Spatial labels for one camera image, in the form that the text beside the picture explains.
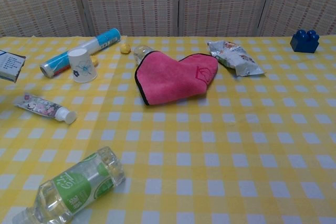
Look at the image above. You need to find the printed tube with white cap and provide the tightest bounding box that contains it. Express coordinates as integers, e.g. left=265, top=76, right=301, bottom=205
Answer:
left=14, top=92, right=77, bottom=125

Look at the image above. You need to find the blue and white cardboard box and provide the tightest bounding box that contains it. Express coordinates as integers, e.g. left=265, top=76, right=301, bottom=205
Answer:
left=0, top=49, right=27, bottom=83

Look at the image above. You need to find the pink cloth with black trim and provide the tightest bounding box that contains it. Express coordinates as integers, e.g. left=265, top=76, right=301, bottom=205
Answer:
left=134, top=53, right=219, bottom=106

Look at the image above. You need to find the small clear glass jar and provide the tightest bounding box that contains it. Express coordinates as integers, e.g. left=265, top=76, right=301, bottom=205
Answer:
left=133, top=45, right=154, bottom=66

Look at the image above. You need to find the yellow checkered tablecloth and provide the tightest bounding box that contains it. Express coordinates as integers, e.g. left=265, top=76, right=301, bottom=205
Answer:
left=0, top=35, right=336, bottom=224

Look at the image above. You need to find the crumpled silver snack packet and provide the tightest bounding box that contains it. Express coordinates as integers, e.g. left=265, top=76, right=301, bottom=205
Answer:
left=206, top=40, right=265, bottom=77

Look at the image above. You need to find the blue and white plastic roll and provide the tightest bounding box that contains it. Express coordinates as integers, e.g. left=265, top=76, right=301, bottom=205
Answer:
left=39, top=27, right=122, bottom=79

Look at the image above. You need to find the white paper cup with flower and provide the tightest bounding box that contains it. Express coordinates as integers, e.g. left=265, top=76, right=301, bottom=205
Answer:
left=67, top=48, right=98, bottom=83

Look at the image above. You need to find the woven folding screen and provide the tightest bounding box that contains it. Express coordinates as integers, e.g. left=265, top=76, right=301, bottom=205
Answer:
left=0, top=0, right=336, bottom=38

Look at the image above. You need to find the clear bottle with green label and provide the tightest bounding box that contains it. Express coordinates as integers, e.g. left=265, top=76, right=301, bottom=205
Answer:
left=12, top=146, right=126, bottom=224

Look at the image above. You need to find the blue toy building brick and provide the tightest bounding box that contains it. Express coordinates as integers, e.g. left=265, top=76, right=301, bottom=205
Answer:
left=289, top=29, right=320, bottom=54

